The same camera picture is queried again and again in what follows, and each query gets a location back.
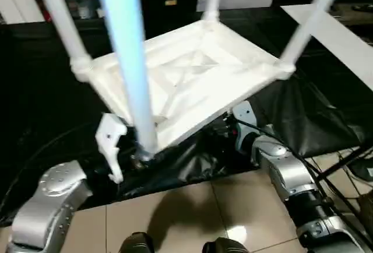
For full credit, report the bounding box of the white flat panel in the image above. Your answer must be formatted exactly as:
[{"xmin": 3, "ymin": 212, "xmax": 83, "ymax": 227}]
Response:
[{"xmin": 279, "ymin": 3, "xmax": 373, "ymax": 89}]

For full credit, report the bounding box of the black left robot foot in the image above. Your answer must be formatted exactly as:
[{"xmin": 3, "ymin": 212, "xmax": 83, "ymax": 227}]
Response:
[{"xmin": 122, "ymin": 231, "xmax": 156, "ymax": 253}]

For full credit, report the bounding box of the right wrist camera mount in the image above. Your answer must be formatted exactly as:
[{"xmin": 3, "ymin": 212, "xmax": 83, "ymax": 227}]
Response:
[{"xmin": 231, "ymin": 100, "xmax": 259, "ymax": 152}]

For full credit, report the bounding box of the grey power adapter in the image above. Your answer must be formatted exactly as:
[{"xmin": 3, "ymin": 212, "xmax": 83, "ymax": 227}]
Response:
[{"xmin": 351, "ymin": 161, "xmax": 373, "ymax": 178}]

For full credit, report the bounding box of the brown woven basket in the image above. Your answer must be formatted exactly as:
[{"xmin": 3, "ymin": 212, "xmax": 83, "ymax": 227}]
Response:
[{"xmin": 357, "ymin": 193, "xmax": 373, "ymax": 236}]

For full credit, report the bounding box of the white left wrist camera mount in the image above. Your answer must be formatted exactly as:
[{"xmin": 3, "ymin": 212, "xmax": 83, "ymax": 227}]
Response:
[{"xmin": 95, "ymin": 113, "xmax": 128, "ymax": 184}]

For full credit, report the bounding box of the black cabinet with gold label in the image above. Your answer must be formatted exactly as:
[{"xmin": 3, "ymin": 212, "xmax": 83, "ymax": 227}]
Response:
[{"xmin": 139, "ymin": 0, "xmax": 202, "ymax": 31}]

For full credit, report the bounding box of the black stand bar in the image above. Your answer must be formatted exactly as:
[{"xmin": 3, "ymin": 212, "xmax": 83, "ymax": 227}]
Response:
[{"xmin": 316, "ymin": 145, "xmax": 373, "ymax": 181}]

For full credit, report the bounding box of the black robot foot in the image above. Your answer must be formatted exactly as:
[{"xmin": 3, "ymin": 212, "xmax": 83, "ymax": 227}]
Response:
[
  {"xmin": 202, "ymin": 236, "xmax": 248, "ymax": 253},
  {"xmin": 122, "ymin": 231, "xmax": 156, "ymax": 253}
]

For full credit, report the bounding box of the black right robot foot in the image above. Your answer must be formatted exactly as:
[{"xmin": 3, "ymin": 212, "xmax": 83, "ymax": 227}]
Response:
[{"xmin": 202, "ymin": 236, "xmax": 248, "ymax": 253}]

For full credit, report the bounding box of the black work mat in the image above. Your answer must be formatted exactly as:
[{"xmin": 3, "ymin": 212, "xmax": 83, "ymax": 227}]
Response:
[{"xmin": 0, "ymin": 5, "xmax": 373, "ymax": 226}]

